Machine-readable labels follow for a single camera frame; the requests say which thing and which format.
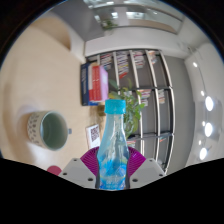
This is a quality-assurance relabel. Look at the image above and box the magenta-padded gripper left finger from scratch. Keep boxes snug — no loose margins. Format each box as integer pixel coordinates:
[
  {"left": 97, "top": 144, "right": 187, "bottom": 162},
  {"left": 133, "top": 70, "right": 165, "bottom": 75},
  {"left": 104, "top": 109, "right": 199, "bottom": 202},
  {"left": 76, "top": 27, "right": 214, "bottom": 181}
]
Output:
[{"left": 59, "top": 146, "right": 101, "bottom": 190}]

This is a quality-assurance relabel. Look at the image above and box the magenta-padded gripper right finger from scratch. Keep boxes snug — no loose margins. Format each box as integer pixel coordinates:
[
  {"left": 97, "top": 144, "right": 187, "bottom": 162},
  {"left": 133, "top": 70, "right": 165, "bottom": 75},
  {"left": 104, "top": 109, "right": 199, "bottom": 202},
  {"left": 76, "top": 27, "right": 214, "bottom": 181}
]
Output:
[{"left": 128, "top": 146, "right": 167, "bottom": 190}]

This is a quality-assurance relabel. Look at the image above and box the clear water bottle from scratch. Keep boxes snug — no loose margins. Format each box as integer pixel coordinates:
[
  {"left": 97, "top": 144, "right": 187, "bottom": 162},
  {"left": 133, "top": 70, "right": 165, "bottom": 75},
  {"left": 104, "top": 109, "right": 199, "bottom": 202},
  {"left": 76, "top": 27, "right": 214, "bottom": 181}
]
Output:
[{"left": 96, "top": 99, "right": 131, "bottom": 191}]

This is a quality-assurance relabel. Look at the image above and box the flat round red coaster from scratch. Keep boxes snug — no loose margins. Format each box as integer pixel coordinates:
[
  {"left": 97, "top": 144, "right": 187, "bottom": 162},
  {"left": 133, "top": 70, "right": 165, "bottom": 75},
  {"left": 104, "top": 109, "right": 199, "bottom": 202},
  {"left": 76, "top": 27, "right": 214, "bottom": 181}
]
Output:
[{"left": 46, "top": 164, "right": 63, "bottom": 177}]

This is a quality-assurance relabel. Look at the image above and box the patterned ceramic mug, green inside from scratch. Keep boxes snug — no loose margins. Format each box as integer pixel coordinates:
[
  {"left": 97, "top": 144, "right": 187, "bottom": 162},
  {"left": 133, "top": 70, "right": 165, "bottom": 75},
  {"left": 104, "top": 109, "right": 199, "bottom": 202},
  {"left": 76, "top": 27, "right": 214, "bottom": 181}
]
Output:
[{"left": 27, "top": 110, "right": 73, "bottom": 152}]

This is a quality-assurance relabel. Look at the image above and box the green potted plant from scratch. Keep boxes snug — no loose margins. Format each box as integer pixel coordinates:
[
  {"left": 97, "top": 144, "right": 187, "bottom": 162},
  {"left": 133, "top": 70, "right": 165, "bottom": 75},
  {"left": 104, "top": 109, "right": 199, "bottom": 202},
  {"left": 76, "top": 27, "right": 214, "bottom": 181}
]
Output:
[{"left": 107, "top": 79, "right": 146, "bottom": 138}]

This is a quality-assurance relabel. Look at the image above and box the dark blue book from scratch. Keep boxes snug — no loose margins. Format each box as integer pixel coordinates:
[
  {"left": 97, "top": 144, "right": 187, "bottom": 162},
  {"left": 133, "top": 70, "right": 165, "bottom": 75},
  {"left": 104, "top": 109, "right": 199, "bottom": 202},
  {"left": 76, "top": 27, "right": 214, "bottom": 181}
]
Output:
[{"left": 80, "top": 62, "right": 99, "bottom": 107}]

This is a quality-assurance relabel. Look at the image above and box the red book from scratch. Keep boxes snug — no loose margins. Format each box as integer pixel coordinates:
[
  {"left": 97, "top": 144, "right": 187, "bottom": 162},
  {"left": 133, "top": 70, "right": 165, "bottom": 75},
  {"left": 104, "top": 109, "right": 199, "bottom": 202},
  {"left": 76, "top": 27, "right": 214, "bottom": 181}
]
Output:
[{"left": 88, "top": 64, "right": 102, "bottom": 102}]

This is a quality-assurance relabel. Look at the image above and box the group of ceiling lights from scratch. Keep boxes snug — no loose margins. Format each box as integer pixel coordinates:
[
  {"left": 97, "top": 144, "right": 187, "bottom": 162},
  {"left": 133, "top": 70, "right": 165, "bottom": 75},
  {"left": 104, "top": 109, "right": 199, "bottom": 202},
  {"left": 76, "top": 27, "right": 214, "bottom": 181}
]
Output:
[{"left": 191, "top": 59, "right": 216, "bottom": 161}]

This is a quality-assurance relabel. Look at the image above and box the pink book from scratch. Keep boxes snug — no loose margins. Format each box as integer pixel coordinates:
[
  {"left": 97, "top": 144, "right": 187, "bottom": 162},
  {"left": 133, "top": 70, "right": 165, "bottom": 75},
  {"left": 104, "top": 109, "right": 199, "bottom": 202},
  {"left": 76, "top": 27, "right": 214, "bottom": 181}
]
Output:
[{"left": 99, "top": 65, "right": 110, "bottom": 101}]

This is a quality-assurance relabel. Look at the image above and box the grey bookshelf unit with books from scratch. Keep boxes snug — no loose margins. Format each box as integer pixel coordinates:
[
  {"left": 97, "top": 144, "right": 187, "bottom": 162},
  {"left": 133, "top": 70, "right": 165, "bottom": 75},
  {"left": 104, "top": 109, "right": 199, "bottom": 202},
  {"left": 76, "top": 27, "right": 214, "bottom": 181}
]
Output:
[{"left": 84, "top": 49, "right": 177, "bottom": 174}]

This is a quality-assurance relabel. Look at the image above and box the tan wooden chair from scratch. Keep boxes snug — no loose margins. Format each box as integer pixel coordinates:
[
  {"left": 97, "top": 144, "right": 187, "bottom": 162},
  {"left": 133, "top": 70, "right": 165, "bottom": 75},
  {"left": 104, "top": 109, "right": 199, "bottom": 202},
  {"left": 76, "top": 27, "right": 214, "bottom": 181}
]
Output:
[{"left": 33, "top": 16, "right": 73, "bottom": 51}]

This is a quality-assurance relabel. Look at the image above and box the small potted plant by window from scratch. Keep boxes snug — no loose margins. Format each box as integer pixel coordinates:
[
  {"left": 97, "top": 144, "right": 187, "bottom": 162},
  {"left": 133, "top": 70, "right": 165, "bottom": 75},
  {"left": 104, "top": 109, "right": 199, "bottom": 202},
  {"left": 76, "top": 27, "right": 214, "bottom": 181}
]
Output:
[{"left": 101, "top": 19, "right": 118, "bottom": 30}]

